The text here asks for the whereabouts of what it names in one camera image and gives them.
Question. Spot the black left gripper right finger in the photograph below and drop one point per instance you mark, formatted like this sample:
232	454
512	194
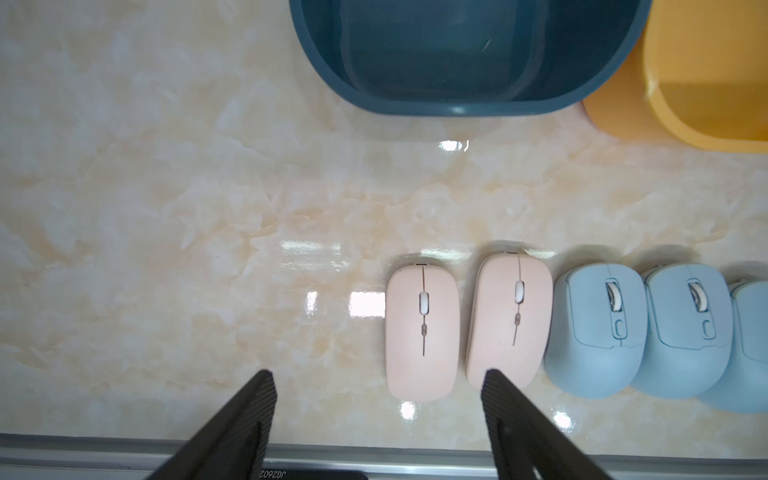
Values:
524	443

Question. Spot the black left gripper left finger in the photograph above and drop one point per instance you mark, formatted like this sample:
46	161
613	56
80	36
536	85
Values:
232	445

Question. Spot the light blue mouse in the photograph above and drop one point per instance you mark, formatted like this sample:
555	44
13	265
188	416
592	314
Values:
690	331
743	386
598	331

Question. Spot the pink mouse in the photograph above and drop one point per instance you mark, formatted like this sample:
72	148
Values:
511	318
422	333

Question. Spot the dark teal storage box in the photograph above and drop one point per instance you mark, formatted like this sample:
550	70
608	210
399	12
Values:
467	58

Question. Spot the yellow storage box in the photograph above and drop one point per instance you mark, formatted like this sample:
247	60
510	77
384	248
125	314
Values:
698	76

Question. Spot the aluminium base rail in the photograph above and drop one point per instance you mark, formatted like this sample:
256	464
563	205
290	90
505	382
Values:
62	457

